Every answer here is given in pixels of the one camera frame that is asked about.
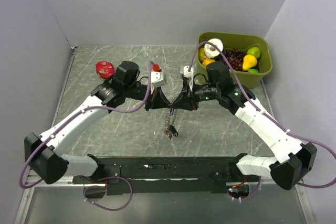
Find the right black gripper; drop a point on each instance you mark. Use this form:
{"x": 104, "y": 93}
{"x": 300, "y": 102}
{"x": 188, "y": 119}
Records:
{"x": 184, "y": 102}

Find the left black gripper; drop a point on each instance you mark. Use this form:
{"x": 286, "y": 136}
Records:
{"x": 157, "y": 100}

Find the black key fob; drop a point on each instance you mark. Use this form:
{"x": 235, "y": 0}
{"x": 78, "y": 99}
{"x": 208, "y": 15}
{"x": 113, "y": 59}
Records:
{"x": 174, "y": 131}

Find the red key tag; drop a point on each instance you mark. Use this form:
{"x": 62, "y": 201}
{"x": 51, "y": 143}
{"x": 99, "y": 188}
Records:
{"x": 167, "y": 132}

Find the red dragon fruit toy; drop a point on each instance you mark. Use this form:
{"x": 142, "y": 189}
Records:
{"x": 105, "y": 69}

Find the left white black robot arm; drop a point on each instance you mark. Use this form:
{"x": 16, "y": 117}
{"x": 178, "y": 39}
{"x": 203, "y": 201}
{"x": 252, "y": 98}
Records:
{"x": 45, "y": 153}

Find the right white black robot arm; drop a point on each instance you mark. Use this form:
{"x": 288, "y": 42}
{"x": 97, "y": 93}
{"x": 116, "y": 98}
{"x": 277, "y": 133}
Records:
{"x": 291, "y": 159}

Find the orange fruit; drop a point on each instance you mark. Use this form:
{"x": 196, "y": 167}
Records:
{"x": 208, "y": 61}

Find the yellow lemon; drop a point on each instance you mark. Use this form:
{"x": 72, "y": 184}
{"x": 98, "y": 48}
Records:
{"x": 201, "y": 54}

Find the dark red grapes bunch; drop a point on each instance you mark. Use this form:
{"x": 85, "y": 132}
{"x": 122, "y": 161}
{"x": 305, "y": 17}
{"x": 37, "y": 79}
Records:
{"x": 235, "y": 57}

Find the small green fruit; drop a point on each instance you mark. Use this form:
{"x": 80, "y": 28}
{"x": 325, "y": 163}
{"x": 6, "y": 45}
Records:
{"x": 252, "y": 70}

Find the yellow pear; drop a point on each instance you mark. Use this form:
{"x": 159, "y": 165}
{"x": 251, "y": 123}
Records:
{"x": 249, "y": 61}

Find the green lime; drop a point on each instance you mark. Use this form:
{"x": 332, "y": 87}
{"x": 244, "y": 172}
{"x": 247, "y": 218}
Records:
{"x": 254, "y": 51}

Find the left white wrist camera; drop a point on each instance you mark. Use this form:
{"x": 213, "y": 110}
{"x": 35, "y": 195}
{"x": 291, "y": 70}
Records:
{"x": 157, "y": 79}

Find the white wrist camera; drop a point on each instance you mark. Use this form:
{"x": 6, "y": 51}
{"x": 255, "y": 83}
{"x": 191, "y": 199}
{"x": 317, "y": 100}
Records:
{"x": 187, "y": 76}
{"x": 157, "y": 79}

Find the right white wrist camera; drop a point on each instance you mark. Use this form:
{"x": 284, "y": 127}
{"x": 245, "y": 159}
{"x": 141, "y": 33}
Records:
{"x": 187, "y": 76}

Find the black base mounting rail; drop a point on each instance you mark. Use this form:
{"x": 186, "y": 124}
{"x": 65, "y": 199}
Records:
{"x": 166, "y": 174}

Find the aluminium frame rail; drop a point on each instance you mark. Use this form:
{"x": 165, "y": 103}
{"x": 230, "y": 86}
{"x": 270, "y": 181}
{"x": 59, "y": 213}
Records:
{"x": 40, "y": 88}

